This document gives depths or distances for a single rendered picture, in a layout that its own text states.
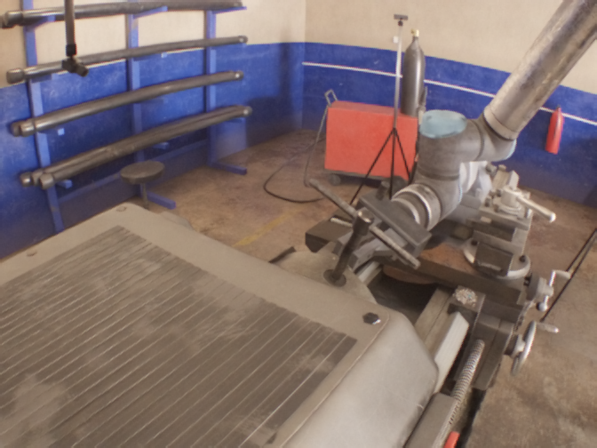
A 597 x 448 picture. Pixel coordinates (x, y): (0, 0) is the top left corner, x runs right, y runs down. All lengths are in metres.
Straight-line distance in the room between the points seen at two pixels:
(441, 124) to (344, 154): 3.31
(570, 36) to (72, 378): 0.80
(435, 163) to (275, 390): 0.58
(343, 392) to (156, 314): 0.18
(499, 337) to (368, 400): 1.02
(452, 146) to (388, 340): 0.49
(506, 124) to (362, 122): 3.18
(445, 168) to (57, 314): 0.67
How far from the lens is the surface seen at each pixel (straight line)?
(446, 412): 0.40
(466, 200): 1.69
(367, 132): 3.96
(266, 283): 0.41
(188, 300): 0.39
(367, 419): 0.33
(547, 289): 1.43
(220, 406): 0.30
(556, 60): 0.76
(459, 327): 1.20
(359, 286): 0.67
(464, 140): 0.80
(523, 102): 0.80
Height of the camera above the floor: 1.58
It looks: 27 degrees down
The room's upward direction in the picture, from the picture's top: 2 degrees clockwise
